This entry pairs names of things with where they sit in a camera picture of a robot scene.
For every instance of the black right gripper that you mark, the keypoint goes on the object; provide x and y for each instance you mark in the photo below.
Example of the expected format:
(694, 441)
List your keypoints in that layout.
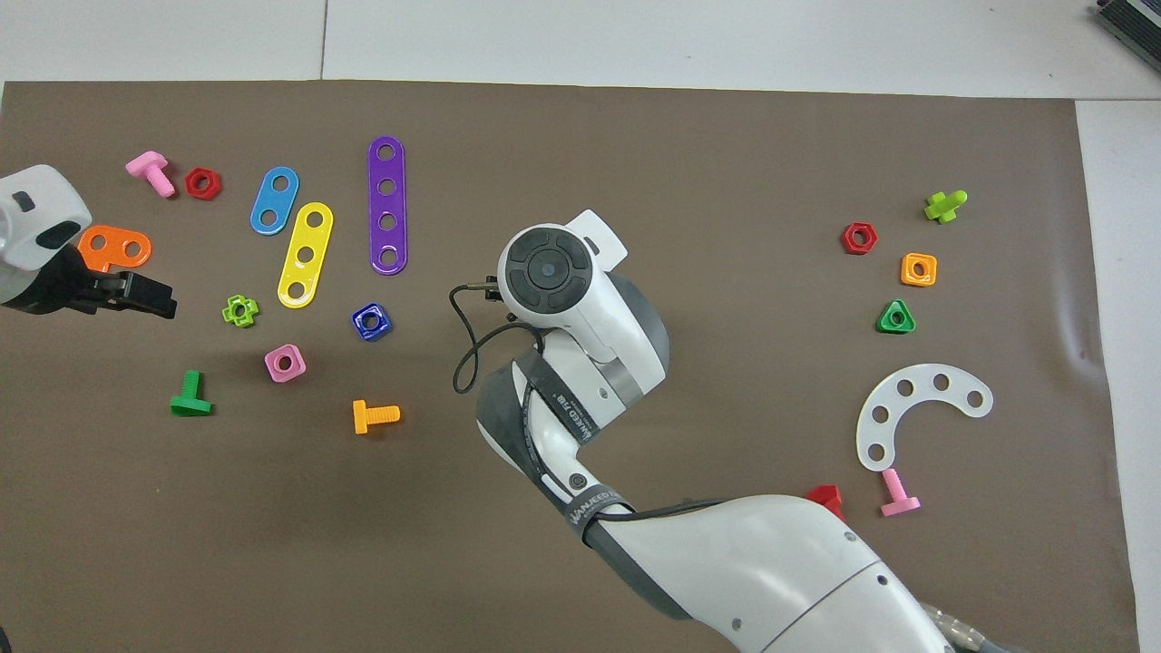
(495, 288)

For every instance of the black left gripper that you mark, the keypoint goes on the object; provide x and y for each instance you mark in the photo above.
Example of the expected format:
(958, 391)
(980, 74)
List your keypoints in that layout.
(54, 290)

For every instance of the blue square toy nut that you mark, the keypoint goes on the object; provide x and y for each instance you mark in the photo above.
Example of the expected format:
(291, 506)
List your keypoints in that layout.
(385, 319)

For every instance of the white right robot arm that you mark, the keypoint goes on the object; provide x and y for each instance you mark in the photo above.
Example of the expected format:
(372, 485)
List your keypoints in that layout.
(590, 317)

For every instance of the orange heart-shaped plate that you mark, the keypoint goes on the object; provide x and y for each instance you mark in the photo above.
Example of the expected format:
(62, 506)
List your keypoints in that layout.
(116, 245)

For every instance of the lime cross toy nut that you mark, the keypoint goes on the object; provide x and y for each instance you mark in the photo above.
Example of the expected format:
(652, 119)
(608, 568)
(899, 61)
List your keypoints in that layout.
(229, 314)

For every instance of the green toy screw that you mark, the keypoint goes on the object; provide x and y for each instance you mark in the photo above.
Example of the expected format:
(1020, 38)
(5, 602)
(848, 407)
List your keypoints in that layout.
(190, 385)

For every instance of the pink toy screw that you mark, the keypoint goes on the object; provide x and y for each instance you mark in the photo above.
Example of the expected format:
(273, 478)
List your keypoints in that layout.
(893, 485)
(151, 172)

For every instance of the red hexagon toy nut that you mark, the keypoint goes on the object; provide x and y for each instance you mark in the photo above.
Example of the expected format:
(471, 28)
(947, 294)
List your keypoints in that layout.
(190, 184)
(847, 238)

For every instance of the purple four-hole plate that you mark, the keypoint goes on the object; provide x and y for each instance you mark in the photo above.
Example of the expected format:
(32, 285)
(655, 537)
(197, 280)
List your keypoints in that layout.
(387, 204)

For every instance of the blue two-hole plate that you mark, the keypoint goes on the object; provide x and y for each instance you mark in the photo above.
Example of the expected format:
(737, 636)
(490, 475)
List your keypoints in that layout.
(274, 201)

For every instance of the pink square toy nut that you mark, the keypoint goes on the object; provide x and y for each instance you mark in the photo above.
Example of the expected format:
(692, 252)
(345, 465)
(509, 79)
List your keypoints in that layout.
(297, 370)

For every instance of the orange toy screw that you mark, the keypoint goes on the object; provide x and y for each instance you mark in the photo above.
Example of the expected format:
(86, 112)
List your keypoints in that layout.
(361, 417)

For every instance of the yellow three-hole plate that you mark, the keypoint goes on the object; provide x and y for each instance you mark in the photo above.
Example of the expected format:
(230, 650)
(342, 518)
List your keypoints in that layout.
(311, 238)

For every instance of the brown table mat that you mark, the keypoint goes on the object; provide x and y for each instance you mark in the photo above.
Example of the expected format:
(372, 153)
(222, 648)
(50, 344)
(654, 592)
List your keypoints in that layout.
(635, 154)

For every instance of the red toy screw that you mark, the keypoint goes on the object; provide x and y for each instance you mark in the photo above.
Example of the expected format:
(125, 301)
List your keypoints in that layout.
(825, 496)

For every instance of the green triangle toy nut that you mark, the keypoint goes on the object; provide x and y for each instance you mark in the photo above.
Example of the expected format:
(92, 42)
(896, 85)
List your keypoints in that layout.
(884, 326)

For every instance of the orange square toy nut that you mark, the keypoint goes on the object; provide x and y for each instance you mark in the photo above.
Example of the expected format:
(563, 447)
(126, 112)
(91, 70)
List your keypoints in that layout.
(907, 277)

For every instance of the white curved five-hole plate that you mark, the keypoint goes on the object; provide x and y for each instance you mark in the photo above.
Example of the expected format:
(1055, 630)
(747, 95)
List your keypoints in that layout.
(923, 381)

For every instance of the lime cross-head toy screw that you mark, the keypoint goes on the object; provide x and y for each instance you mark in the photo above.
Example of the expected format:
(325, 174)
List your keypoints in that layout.
(943, 209)

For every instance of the grey corrugated conduit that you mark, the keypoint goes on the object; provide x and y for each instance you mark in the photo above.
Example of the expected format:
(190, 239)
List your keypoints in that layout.
(961, 628)

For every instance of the dark ribbed device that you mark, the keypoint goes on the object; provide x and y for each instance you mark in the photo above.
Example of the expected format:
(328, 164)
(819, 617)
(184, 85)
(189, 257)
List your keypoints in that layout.
(1134, 20)

